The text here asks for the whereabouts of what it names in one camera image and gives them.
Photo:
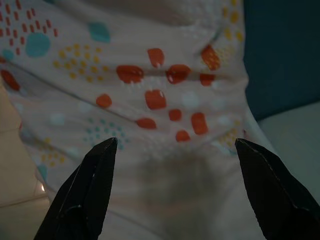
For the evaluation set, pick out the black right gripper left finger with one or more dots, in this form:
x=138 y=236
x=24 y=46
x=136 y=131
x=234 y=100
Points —
x=82 y=200

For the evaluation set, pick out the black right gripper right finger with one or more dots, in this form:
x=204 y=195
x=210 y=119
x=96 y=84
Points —
x=280 y=200

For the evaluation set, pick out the pink dotted pillow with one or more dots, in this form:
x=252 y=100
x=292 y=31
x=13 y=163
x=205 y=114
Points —
x=140 y=100

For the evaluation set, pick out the dark blue fabric cushion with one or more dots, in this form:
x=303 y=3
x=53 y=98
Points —
x=282 y=50

